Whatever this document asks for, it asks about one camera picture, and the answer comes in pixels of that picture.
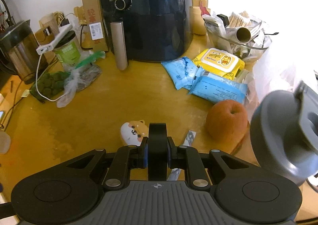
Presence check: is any bag of green discs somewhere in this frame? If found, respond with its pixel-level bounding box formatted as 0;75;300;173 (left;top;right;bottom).
30;71;70;102

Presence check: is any black tape roll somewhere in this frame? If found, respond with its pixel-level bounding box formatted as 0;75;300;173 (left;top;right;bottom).
147;123;168;181

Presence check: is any green lidded jar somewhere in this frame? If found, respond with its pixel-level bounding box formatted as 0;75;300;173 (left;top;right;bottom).
53;30;81;70

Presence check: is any brown round fruit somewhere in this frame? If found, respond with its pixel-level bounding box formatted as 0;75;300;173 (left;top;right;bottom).
205;99;248;144

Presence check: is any black cable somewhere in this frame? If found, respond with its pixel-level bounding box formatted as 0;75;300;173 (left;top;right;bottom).
0;55;59;130

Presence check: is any light blue wipes pack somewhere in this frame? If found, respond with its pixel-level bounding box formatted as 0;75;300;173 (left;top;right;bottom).
161;56;198;90

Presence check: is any shiba dog plush toy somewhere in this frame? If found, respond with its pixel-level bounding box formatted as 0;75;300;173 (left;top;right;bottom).
120;120;149;146

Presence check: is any grey lid shaker bottle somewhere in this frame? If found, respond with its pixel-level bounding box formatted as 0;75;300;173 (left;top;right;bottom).
250;81;317;186

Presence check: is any black air fryer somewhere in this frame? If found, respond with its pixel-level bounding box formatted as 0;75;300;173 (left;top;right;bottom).
100;0;193;62

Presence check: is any clear plastic bag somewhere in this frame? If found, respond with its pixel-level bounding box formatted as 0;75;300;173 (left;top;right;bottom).
57;51;106;108

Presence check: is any marble pattern bar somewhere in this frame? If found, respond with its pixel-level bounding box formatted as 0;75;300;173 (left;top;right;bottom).
167;130;196;181

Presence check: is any white charging cable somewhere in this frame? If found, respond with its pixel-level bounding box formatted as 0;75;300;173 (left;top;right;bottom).
35;49;65;102

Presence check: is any tall cardboard box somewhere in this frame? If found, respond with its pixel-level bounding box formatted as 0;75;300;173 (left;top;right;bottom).
82;0;108;52

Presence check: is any steel electric kettle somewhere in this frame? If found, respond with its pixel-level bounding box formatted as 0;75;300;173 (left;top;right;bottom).
1;20;48;84

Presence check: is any glass bowl with clutter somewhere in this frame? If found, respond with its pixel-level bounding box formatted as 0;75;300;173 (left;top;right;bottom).
202;13;272;63

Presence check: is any yellow wipes pack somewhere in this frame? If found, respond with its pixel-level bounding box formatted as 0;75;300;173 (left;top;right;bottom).
192;48;245;81

